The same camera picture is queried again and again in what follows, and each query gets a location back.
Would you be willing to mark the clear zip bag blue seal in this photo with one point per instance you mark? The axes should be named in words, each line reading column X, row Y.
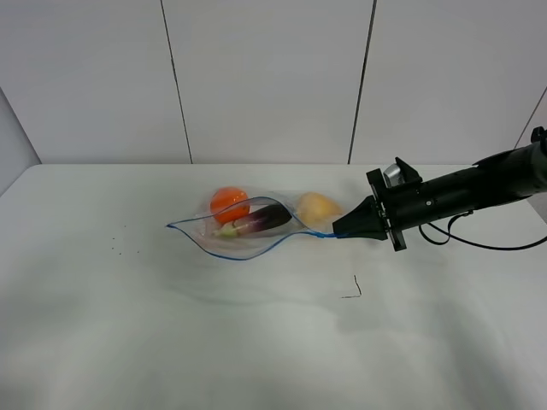
column 200, row 227

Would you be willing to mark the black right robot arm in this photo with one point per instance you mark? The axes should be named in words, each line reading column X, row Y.
column 500, row 179

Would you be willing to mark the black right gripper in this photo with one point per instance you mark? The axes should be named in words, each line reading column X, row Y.
column 390, row 202

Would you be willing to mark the orange fruit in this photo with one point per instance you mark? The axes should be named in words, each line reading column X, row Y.
column 229, row 204

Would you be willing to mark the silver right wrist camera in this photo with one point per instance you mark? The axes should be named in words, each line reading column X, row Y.
column 393, row 175

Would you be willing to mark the yellow pear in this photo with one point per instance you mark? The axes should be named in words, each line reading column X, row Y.
column 317, row 211

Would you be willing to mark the purple eggplant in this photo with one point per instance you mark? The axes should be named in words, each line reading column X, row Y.
column 263, row 219

